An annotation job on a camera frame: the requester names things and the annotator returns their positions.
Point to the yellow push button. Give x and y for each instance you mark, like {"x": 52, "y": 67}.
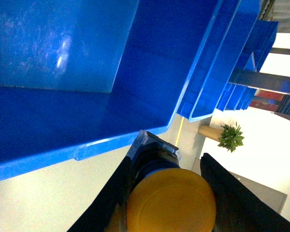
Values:
{"x": 157, "y": 195}

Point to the potted green plant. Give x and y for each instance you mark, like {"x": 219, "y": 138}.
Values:
{"x": 229, "y": 137}

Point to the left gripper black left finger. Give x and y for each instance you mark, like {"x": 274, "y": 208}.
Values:
{"x": 107, "y": 213}

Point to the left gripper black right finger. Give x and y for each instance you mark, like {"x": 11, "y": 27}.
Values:
{"x": 238, "y": 209}

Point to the blue right target bin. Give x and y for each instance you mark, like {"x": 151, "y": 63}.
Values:
{"x": 79, "y": 78}

